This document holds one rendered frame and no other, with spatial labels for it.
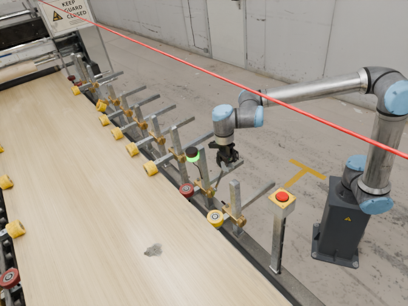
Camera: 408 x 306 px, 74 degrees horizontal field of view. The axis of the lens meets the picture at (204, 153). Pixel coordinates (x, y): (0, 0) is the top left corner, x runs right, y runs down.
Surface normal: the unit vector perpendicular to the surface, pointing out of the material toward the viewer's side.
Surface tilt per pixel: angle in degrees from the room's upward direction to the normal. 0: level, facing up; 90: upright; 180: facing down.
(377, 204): 95
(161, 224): 0
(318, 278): 0
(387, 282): 0
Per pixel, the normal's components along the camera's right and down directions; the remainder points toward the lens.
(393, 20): -0.76, 0.49
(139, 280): -0.12, -0.76
